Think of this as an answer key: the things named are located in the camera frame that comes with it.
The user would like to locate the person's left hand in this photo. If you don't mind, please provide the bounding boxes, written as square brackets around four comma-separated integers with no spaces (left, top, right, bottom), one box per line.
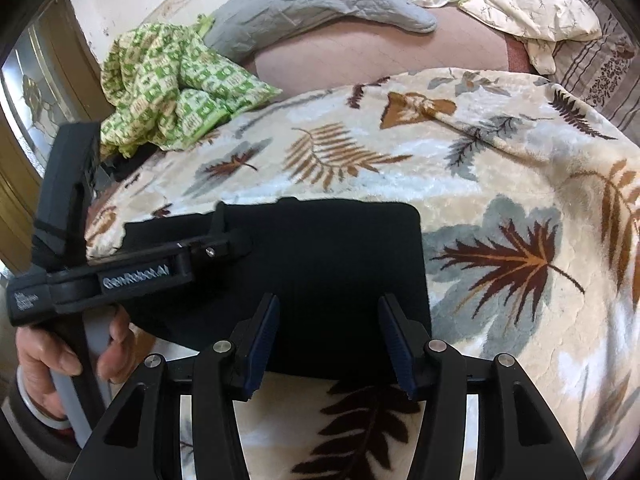
[15,307,132,421]

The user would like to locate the grey quilted blanket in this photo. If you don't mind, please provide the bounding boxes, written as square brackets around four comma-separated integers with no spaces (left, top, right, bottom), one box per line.
[202,0,438,63]

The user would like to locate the patterned glass door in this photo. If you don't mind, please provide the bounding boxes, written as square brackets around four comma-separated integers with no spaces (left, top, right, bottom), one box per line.
[0,25,56,171]

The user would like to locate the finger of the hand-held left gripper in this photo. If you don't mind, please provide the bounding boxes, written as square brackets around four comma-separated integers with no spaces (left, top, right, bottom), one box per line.
[192,202,253,276]

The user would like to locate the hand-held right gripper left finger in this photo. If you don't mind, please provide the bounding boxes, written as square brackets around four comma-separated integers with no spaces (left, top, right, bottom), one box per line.
[67,292,281,480]

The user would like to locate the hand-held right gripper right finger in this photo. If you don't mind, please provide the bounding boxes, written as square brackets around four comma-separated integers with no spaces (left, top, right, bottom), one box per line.
[377,294,588,480]

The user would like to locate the wooden door frame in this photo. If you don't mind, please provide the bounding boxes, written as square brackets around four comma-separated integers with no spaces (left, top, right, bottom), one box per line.
[0,0,103,271]

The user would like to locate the green checked quilt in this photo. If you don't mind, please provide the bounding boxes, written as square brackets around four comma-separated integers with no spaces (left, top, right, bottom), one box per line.
[99,15,283,158]

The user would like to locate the leaf print fleece blanket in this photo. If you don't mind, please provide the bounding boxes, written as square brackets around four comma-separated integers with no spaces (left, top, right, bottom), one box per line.
[82,67,640,480]

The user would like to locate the black pants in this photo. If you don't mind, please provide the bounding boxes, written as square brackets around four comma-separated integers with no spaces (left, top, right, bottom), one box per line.
[120,197,433,381]

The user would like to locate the cream printed quilt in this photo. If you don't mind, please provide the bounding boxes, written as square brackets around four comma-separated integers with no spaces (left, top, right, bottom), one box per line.
[420,0,603,76]

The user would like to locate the striped brown pillow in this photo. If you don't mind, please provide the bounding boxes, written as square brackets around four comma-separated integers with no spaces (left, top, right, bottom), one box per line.
[545,0,640,131]

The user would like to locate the person's left forearm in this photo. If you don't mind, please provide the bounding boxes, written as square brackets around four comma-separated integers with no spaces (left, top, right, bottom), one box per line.
[0,365,93,480]

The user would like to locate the pink bed sheet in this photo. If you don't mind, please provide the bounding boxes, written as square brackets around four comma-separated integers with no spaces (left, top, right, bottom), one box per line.
[247,5,531,103]

